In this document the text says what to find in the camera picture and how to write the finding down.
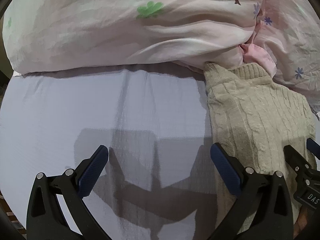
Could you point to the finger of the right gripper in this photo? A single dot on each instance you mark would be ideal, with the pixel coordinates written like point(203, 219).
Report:
point(313, 147)
point(296, 161)

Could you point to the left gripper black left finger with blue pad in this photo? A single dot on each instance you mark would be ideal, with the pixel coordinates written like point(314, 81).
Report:
point(56, 209)

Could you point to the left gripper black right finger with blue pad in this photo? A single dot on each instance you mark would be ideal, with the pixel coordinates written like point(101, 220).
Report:
point(262, 209)

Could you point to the beige cable-knit sweater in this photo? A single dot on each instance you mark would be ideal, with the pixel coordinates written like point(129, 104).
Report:
point(253, 119)

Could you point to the person's right hand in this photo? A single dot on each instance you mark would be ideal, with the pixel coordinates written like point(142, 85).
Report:
point(303, 218)

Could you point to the lavender bed sheet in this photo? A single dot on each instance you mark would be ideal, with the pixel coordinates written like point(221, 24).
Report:
point(154, 120)

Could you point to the pink floral duvet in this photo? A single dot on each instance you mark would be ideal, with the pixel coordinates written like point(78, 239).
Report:
point(280, 35)

